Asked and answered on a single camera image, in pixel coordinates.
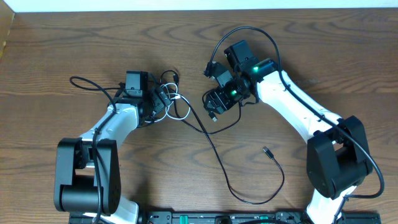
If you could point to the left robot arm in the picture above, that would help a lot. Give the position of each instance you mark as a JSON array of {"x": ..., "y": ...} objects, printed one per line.
[{"x": 87, "y": 175}]

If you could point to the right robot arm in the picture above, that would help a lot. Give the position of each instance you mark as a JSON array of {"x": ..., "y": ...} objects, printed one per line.
[{"x": 337, "y": 149}]

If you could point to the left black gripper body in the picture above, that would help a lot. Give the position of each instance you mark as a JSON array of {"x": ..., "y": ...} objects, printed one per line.
[{"x": 157, "y": 101}]

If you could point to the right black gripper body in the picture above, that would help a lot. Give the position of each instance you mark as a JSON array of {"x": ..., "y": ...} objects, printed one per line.
[{"x": 226, "y": 96}]

